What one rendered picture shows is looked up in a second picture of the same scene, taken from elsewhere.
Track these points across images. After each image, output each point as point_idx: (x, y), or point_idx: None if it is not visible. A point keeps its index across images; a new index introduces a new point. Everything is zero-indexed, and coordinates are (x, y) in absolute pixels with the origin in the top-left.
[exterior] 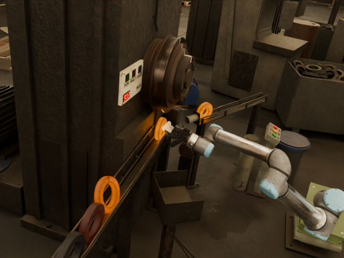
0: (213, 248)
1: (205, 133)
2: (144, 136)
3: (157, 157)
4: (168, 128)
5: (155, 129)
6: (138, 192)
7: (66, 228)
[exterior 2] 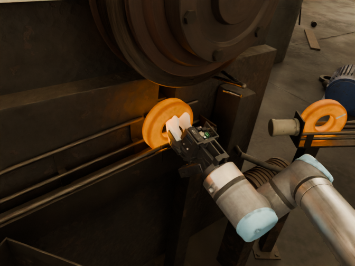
0: None
1: (279, 172)
2: (104, 131)
3: (132, 188)
4: (176, 130)
5: (144, 121)
6: (110, 237)
7: None
